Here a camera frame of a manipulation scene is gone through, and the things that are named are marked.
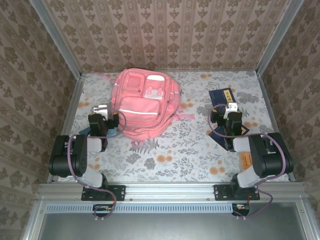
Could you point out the orange card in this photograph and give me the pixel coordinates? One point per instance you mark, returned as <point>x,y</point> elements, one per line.
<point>247,162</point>

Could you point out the pink school backpack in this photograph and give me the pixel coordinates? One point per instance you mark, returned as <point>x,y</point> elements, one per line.
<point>140,110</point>

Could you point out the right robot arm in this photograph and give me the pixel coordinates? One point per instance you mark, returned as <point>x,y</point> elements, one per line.
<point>270,160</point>

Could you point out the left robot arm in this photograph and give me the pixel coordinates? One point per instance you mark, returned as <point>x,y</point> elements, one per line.
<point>75,160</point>

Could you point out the dark teal case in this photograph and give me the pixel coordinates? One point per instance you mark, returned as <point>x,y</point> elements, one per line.
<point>85,131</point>

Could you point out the floral tablecloth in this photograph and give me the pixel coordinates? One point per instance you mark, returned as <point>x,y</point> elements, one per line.
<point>175,170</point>

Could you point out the grey metal panel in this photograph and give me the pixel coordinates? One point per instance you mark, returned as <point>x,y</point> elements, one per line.
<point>175,227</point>

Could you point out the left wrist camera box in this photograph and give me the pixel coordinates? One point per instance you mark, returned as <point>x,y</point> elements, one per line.
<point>101,110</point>

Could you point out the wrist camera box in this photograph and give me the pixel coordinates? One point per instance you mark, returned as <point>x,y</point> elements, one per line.
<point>101,110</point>
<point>231,107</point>

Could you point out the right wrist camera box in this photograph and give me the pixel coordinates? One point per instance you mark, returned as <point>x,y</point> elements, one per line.
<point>231,107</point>

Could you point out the aluminium side rail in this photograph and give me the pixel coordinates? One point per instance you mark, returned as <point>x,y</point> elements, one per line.
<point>72,110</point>
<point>271,105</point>

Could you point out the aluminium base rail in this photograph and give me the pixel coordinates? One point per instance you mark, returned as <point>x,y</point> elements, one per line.
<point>170,191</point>

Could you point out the aluminium frame post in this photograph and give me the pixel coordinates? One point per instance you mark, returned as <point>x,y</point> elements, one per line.
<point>57,40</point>
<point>277,37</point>

